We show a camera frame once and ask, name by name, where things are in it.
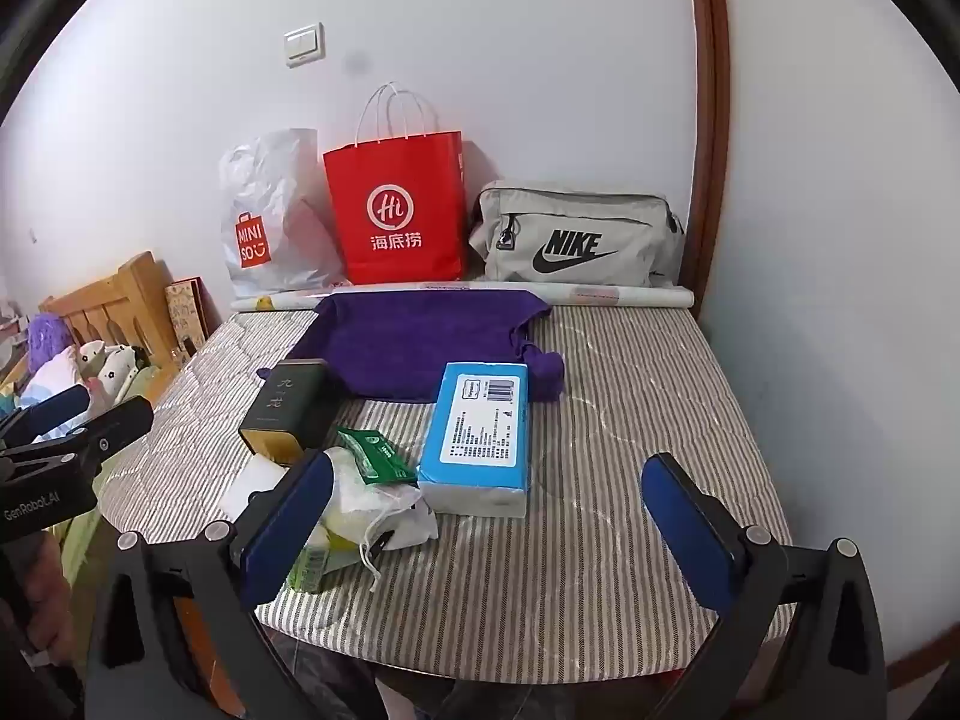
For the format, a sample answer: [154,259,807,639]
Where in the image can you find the green printed sachet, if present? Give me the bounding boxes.
[336,427,418,487]

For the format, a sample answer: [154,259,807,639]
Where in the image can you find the beige sling bag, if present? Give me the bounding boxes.
[469,180,687,287]

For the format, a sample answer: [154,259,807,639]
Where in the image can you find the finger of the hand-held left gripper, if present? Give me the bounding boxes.
[0,384,91,455]
[30,396,155,478]

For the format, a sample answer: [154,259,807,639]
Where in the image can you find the white plastic shopping bag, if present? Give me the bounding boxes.
[217,127,347,299]

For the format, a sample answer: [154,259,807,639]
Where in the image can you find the rolled white printed paper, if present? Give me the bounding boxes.
[229,281,695,314]

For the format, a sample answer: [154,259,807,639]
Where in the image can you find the purple towel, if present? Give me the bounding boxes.
[285,289,565,404]

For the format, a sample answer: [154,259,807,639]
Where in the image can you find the blue tissue pack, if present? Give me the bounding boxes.
[416,361,532,520]

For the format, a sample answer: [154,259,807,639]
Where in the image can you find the white wall switch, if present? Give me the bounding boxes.
[283,22,327,68]

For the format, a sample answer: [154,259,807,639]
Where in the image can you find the white tissue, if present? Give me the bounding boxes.
[221,454,290,522]

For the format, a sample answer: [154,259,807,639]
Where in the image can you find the dark green tin box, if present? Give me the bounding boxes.
[238,360,342,466]

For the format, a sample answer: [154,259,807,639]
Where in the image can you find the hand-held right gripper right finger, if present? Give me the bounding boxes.
[640,453,890,720]

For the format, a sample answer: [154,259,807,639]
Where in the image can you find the wooden headboard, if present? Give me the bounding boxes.
[39,251,188,372]

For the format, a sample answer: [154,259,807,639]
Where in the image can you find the white plush toy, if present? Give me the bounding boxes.
[75,341,155,398]

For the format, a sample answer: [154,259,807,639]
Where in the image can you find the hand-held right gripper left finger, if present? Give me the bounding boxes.
[90,450,335,720]

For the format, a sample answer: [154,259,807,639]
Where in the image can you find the red paper bag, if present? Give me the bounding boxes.
[322,82,467,286]

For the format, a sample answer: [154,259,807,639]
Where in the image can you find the light green tissue packet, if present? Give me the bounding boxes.
[289,525,361,595]

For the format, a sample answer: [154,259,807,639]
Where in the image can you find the white mesh drawstring pouch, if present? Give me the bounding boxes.
[322,446,440,590]

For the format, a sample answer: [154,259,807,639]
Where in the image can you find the person's left hand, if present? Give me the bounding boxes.
[24,532,77,653]

